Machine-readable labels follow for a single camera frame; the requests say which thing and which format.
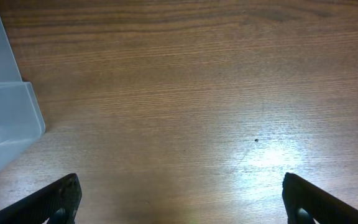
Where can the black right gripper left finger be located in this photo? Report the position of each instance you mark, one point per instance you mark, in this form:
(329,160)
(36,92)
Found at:
(58,202)

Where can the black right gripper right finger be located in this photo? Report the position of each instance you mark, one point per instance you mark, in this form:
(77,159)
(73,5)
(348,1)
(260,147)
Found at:
(307,203)

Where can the clear plastic storage bin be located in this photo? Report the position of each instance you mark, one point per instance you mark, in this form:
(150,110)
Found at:
(21,122)

